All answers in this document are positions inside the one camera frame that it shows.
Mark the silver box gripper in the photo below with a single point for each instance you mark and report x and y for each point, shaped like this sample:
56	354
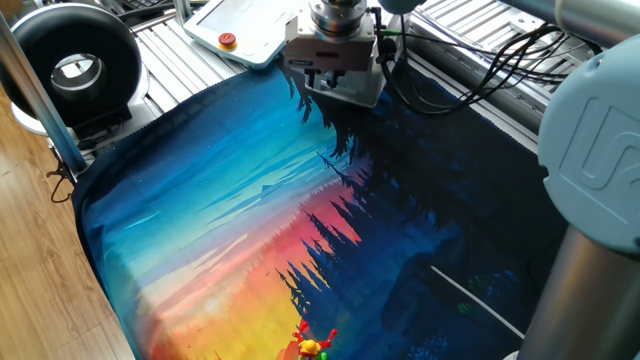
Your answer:
350	57

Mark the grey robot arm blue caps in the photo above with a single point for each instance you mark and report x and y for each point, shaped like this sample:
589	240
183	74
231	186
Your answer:
590	150

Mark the white gripper adapter plate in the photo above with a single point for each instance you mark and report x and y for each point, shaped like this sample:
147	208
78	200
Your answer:
300	35

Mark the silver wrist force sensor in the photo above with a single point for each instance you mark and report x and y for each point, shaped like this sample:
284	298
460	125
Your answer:
337	20

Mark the white teach pendant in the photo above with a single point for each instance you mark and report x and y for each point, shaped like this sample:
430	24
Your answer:
240	30

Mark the colourful landscape print cloth mat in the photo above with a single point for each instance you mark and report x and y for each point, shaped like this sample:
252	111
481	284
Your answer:
250	200

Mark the red green yellow toy figure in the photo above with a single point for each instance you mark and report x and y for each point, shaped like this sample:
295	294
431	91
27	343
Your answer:
310	347

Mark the black round blower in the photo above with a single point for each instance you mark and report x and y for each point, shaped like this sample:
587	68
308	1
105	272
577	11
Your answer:
30	55

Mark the aluminium profile frame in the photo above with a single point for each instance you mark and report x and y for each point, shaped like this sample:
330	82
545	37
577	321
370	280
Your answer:
45	115

